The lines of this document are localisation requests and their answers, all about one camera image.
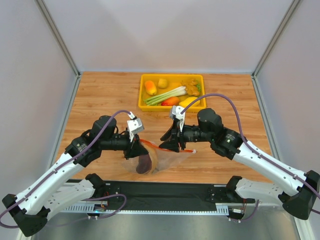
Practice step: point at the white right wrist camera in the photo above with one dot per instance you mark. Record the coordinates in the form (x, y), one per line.
(177, 113)

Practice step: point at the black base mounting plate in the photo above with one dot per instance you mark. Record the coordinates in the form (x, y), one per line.
(158, 196)

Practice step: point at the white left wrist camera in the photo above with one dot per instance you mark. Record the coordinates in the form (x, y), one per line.
(134, 126)

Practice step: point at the aluminium frame post left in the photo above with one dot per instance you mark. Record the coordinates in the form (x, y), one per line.
(57, 35)

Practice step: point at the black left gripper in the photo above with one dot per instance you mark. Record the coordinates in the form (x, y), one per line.
(131, 146)

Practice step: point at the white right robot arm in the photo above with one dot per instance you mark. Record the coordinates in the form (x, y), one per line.
(295, 190)

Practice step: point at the brown fake ginger root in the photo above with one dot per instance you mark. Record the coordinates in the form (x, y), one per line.
(190, 87)

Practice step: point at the green fake scallion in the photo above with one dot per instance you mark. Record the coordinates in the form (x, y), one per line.
(154, 100)

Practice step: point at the clear zip top bag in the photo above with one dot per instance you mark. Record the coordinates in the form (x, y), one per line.
(166, 158)

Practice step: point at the small yellow red mango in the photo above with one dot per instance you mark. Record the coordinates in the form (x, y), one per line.
(150, 88)

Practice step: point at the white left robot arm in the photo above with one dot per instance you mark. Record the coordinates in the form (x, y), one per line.
(32, 208)

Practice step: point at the aluminium frame post right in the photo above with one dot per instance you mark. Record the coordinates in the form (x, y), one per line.
(290, 12)

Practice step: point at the round yellow fake potato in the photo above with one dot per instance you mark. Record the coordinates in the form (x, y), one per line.
(162, 83)

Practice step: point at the aluminium slotted rail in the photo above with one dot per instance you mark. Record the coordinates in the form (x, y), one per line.
(117, 201)

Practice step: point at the aluminium frame post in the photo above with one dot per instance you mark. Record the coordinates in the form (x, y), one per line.
(57, 35)
(290, 12)

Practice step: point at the red orange fake mango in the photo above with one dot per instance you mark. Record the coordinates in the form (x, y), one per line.
(171, 101)

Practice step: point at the green fake grapes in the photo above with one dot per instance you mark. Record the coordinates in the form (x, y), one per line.
(198, 85)

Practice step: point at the yellow fake mango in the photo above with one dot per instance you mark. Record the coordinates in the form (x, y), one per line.
(188, 101)

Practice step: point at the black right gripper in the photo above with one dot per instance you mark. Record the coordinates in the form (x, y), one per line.
(180, 139)

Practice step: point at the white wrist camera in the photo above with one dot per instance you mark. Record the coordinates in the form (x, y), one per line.
(177, 113)
(134, 126)

